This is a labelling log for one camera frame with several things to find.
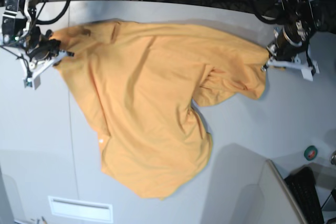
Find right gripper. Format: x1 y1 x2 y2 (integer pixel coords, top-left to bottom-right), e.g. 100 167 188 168
27 28 75 67

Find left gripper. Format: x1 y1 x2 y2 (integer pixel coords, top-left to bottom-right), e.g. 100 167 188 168
261 23 309 71

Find orange t-shirt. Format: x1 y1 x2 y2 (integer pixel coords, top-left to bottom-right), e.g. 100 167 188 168
53 21 268 198

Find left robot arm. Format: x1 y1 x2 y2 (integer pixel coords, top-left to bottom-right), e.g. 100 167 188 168
261 0 322 74

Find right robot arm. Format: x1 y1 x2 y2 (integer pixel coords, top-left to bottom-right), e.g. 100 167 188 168
1 0 71 66

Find green tape roll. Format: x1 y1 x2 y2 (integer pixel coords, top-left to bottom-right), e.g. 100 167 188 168
304 145 318 161

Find black keyboard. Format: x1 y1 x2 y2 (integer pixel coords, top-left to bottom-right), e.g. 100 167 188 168
285 166 324 224

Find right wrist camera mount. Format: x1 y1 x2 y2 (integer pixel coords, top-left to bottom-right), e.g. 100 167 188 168
20 54 64 90

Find white cable grommet plate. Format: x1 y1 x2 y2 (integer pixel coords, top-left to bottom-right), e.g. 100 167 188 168
48 196 113 223

